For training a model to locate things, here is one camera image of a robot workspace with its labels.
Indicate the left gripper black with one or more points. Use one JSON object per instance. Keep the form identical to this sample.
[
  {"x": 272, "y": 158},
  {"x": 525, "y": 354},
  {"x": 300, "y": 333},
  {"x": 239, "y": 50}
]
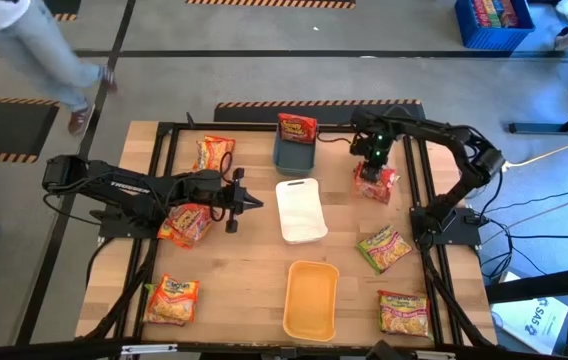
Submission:
[{"x": 229, "y": 200}]

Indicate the white printed cardboard box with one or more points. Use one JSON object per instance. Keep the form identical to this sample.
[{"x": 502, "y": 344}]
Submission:
[{"x": 534, "y": 320}]

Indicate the black hazard-striped floor mat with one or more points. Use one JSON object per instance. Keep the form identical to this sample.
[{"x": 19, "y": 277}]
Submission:
[
  {"x": 254, "y": 114},
  {"x": 4, "y": 130},
  {"x": 61, "y": 6},
  {"x": 264, "y": 3}
]

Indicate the silver metal bracket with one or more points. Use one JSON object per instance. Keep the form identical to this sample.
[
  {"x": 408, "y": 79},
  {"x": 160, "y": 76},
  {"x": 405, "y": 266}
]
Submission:
[{"x": 149, "y": 349}]

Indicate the yellow plastic bin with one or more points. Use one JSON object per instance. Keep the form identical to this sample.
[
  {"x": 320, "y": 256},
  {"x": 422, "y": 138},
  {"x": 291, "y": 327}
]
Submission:
[{"x": 310, "y": 300}]

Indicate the red Maruchan noodle packet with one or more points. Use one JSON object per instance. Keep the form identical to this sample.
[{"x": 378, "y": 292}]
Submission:
[
  {"x": 296, "y": 129},
  {"x": 381, "y": 192}
]

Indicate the orange noodle multipack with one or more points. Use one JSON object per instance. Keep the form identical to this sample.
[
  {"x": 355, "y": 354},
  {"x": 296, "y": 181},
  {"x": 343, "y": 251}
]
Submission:
[{"x": 509, "y": 14}]

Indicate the orange chicken Maruchan noodle packet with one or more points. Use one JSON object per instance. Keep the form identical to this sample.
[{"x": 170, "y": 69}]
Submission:
[
  {"x": 176, "y": 300},
  {"x": 189, "y": 222},
  {"x": 147, "y": 305},
  {"x": 214, "y": 150},
  {"x": 166, "y": 234}
]

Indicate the white plastic bin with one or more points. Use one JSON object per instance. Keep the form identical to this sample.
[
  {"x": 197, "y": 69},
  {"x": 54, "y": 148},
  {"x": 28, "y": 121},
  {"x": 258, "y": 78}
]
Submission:
[{"x": 300, "y": 212}]

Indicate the red noodle multipack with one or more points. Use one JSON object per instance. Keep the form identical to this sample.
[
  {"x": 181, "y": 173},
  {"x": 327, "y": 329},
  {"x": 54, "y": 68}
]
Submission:
[{"x": 480, "y": 14}]

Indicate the teal plastic bin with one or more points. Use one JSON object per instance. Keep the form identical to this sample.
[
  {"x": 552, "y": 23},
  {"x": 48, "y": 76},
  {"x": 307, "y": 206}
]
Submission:
[{"x": 291, "y": 160}]

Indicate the lime chili shrimp noodle packet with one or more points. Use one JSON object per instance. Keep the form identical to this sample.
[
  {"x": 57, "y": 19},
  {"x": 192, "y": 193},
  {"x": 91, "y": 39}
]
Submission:
[
  {"x": 384, "y": 248},
  {"x": 404, "y": 315}
]

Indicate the black aluminium table frame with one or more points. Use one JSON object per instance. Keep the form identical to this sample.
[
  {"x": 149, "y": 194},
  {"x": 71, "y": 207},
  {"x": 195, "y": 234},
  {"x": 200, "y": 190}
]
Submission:
[{"x": 244, "y": 127}]

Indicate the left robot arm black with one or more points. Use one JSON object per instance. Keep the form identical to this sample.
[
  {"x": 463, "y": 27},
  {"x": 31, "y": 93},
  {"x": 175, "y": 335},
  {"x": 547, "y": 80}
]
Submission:
[{"x": 129, "y": 187}]

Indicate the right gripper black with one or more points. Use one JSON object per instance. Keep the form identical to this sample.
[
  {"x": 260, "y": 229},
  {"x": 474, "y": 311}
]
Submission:
[{"x": 375, "y": 156}]

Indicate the green noodle multipack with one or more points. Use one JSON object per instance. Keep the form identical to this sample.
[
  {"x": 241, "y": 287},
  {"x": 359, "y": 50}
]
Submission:
[{"x": 491, "y": 15}]

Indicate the blue plastic crate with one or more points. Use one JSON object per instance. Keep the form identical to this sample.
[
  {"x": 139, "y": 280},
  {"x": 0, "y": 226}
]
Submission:
[{"x": 494, "y": 37}]

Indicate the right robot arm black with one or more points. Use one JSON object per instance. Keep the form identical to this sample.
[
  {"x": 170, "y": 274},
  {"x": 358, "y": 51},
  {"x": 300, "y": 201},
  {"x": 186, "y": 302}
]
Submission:
[{"x": 439, "y": 132}]

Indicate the steel desk base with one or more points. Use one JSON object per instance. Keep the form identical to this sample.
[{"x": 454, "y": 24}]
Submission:
[{"x": 539, "y": 128}]

